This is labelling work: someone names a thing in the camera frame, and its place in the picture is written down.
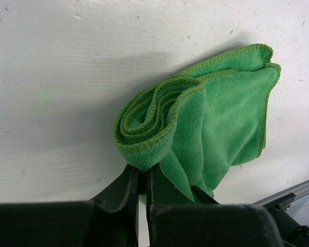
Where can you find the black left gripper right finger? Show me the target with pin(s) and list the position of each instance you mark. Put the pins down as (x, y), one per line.
(174, 220)

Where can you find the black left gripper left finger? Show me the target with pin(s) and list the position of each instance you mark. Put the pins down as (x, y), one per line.
(108, 219)

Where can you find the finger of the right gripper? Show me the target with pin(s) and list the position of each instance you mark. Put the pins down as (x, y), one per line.
(202, 197)

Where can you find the green microfiber towel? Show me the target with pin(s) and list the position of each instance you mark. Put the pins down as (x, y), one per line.
(200, 122)

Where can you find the aluminium mounting rail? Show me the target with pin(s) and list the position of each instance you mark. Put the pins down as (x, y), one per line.
(285, 197)

